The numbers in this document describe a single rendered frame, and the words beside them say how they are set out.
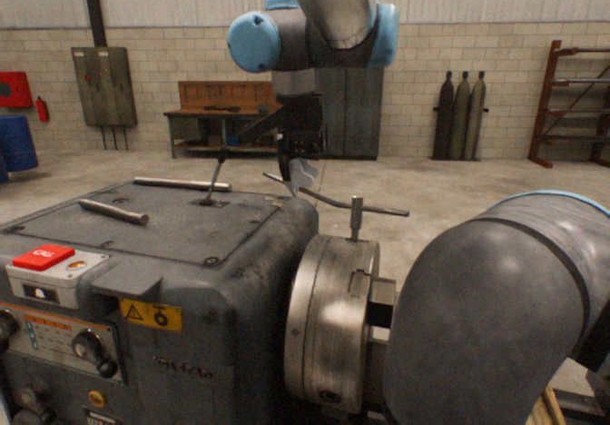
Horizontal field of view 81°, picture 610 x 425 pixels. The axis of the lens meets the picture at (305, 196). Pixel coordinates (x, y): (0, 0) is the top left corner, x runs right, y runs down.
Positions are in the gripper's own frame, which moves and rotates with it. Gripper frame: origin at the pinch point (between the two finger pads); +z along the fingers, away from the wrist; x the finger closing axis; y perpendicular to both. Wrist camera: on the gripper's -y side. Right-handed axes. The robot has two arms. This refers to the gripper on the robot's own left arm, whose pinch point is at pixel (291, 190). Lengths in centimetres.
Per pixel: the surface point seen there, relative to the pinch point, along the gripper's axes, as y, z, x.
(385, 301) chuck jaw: 21.3, 9.0, -18.0
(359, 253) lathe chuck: 15.9, 5.4, -11.2
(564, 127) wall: 291, 203, 687
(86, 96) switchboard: -613, 110, 502
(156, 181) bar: -40.8, 5.2, 7.5
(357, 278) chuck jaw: 16.4, 6.7, -16.0
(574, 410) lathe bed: 61, 45, -4
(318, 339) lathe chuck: 11.7, 12.4, -25.0
